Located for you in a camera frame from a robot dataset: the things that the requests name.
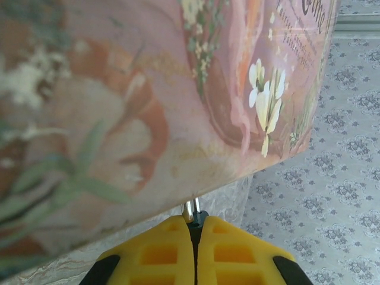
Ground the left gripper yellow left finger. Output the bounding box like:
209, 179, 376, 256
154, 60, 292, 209
81, 215, 196, 285

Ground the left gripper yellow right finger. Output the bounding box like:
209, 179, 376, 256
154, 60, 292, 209
197, 215, 311, 285

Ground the aluminium table back rail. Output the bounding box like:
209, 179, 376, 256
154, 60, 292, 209
334, 13, 380, 42

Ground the pink floral printed box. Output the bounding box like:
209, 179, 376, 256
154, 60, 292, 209
0, 0, 340, 281

